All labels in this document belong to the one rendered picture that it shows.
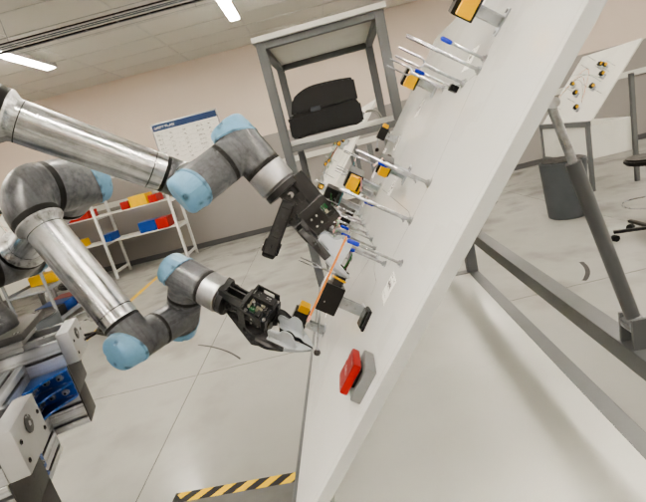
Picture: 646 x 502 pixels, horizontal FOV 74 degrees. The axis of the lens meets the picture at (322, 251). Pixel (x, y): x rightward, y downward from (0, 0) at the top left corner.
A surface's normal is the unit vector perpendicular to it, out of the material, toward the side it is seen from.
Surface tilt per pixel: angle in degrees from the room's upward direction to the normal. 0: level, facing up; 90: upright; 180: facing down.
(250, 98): 90
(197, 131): 90
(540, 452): 0
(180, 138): 90
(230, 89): 90
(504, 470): 0
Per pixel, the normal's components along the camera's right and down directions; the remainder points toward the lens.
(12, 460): 0.36, 0.15
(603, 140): 0.00, 0.25
